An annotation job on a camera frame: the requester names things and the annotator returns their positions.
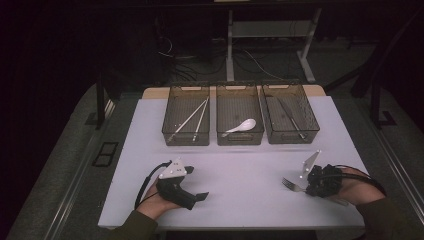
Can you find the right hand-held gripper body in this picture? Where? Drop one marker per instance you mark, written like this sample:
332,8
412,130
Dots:
325,183

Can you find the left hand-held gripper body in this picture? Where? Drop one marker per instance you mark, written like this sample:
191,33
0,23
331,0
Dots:
175,191

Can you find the translucent brown plastic bin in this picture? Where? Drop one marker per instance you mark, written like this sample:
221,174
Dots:
238,106
181,113
300,110

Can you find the white ceramic spoon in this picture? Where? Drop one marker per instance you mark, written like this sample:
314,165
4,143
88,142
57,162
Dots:
246,125

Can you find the person's left hand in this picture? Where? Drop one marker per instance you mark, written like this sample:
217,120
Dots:
153,205

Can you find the black metal stand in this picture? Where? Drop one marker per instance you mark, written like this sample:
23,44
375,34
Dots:
376,103
100,100

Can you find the white metal desk frame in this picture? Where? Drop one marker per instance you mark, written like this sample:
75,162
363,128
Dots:
270,30

